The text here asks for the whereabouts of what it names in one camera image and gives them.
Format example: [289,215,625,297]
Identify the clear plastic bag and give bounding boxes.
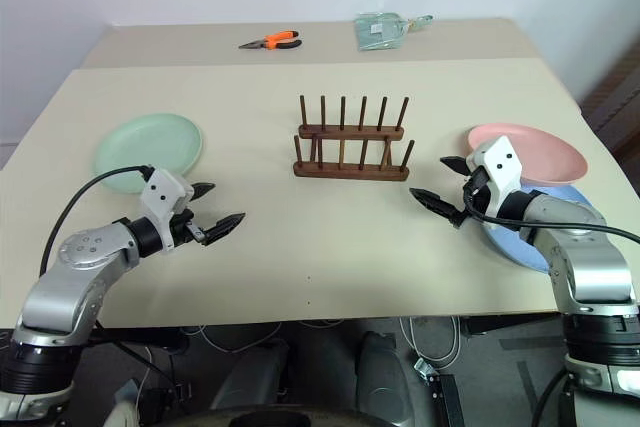
[353,12,434,52]

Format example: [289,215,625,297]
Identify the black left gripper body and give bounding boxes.
[170,190,208,247]

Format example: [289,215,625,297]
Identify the green plate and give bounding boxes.
[93,113,205,195]

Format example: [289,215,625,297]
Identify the wooden dish rack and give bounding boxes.
[292,94,416,182]

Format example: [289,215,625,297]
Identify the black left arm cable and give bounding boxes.
[39,165,154,278]

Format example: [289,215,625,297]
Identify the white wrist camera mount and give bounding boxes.
[138,169,195,250]
[465,135,526,219]

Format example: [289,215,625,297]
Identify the white floor cable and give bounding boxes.
[399,315,462,364]

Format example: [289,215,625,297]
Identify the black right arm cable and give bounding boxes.
[463,181,640,244]

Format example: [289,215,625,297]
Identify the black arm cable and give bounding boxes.
[39,165,154,278]
[463,181,640,244]

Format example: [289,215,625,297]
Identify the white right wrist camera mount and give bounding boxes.
[465,135,526,219]

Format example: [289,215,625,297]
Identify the orange handled pliers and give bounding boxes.
[238,30,304,52]

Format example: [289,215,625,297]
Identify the dark rounded robot leg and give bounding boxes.
[209,340,291,411]
[355,330,427,421]

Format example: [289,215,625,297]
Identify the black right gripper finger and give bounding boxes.
[409,188,470,231]
[439,156,471,177]

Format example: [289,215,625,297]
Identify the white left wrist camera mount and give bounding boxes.
[138,169,195,250]

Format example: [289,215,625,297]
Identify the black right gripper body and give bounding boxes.
[462,166,495,222]

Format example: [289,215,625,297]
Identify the blue plate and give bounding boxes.
[480,182,597,274]

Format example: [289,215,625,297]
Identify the pink plate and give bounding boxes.
[467,122,588,186]

